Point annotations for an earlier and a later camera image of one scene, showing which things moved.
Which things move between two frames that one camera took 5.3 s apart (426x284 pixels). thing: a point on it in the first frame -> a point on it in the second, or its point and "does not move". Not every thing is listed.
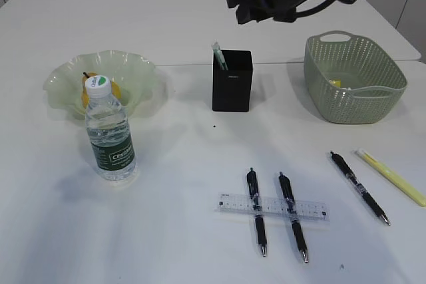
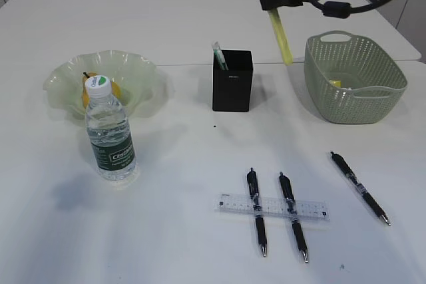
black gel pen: (359, 185) does not move
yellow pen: (393, 178) -> (282, 36)
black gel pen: (253, 185) does not move
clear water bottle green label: (108, 133) does not move
